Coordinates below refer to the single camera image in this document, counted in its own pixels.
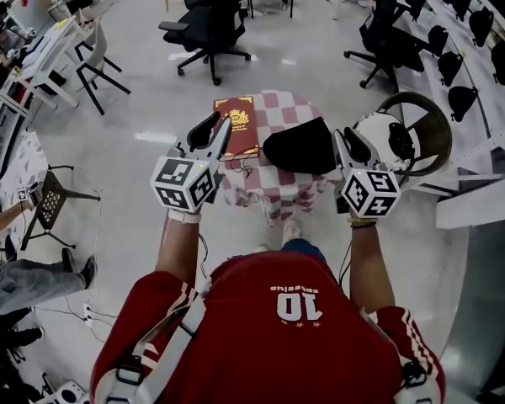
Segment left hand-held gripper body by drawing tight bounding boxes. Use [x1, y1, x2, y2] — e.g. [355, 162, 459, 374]
[150, 142, 225, 215]

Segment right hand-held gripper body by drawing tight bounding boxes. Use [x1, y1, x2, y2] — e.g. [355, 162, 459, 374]
[334, 166, 402, 220]

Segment black cloth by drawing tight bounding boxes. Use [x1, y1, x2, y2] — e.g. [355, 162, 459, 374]
[229, 116, 340, 180]

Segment person's left forearm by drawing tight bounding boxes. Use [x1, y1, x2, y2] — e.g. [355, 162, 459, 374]
[155, 210, 203, 288]

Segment person's right forearm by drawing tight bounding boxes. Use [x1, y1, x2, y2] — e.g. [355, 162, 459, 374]
[348, 219, 396, 315]

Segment white round seat cushion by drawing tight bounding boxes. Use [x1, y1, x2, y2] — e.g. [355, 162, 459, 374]
[353, 111, 413, 172]

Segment red book gold emblem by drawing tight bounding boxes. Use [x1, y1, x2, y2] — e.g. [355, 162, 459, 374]
[212, 94, 261, 162]

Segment white wristband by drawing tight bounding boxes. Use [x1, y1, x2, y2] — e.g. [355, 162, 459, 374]
[167, 208, 203, 226]

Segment table with checkered tablecloth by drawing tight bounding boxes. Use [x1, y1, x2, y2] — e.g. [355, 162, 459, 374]
[222, 89, 342, 226]

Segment dark wicker round chair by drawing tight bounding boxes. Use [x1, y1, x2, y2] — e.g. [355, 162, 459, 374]
[353, 91, 454, 178]

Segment person's blue shorts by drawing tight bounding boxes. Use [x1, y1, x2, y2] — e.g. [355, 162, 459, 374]
[254, 237, 327, 264]

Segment person's white shoe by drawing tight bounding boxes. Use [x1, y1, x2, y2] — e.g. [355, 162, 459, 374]
[280, 219, 302, 243]

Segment white slanted beam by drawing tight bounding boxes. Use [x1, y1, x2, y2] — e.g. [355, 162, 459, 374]
[435, 174, 505, 231]

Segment rows of black bags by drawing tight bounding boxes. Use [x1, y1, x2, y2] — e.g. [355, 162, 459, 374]
[403, 0, 505, 128]

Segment black metal lattice chair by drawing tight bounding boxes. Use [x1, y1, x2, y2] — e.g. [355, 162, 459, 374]
[19, 164, 102, 252]

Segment grey chair black legs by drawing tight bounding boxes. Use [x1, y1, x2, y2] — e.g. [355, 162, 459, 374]
[74, 17, 132, 116]

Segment white triangle-patterned table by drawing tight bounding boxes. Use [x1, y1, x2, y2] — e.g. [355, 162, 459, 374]
[0, 130, 51, 214]

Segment white desk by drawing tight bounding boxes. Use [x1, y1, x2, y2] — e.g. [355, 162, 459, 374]
[14, 14, 83, 111]

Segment person's red jersey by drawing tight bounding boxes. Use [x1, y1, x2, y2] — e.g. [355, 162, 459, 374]
[90, 250, 446, 404]

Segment white refrigerator red sticker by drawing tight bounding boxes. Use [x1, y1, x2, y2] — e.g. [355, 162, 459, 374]
[8, 0, 50, 35]

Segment white shoulder strap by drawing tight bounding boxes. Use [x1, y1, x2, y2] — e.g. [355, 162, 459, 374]
[109, 295, 207, 404]

